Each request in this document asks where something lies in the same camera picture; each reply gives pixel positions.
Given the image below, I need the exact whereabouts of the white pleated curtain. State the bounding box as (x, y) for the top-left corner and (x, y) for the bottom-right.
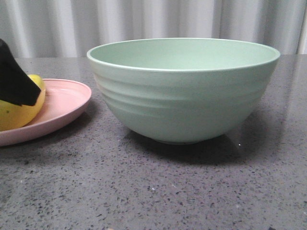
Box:
(0, 0), (307, 58)

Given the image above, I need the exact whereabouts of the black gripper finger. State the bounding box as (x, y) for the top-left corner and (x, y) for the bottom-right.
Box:
(0, 40), (41, 106)

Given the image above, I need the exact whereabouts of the yellow banana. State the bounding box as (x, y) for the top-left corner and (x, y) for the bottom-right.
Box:
(0, 74), (46, 131)

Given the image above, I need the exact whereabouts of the pink plate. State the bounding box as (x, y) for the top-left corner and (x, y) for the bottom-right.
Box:
(0, 79), (92, 146)

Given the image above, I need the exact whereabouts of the green ribbed bowl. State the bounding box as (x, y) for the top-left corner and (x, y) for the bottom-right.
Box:
(87, 38), (280, 144)

